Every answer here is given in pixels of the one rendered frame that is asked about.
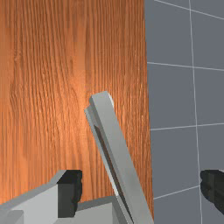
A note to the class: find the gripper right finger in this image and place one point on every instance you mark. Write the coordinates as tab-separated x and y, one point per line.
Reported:
214	186

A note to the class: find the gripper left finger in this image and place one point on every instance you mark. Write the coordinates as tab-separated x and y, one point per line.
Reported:
40	201

